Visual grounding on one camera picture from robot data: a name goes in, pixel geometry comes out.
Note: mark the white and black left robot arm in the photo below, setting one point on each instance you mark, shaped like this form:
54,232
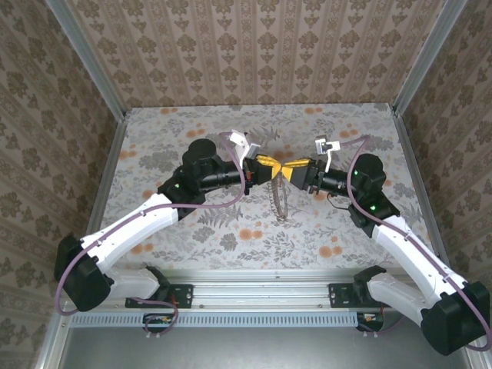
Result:
130,227

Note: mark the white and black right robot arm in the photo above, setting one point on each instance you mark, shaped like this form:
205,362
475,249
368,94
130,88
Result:
411,250

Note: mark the aluminium frame rail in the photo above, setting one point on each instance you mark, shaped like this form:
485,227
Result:
261,288

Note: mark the aluminium corner post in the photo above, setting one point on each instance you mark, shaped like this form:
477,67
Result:
90,57
427,57

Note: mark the aluminium side rail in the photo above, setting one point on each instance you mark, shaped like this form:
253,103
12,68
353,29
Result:
422,192
104,173

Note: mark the grey sheet metal panel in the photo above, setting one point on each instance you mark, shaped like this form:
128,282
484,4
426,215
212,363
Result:
250,350

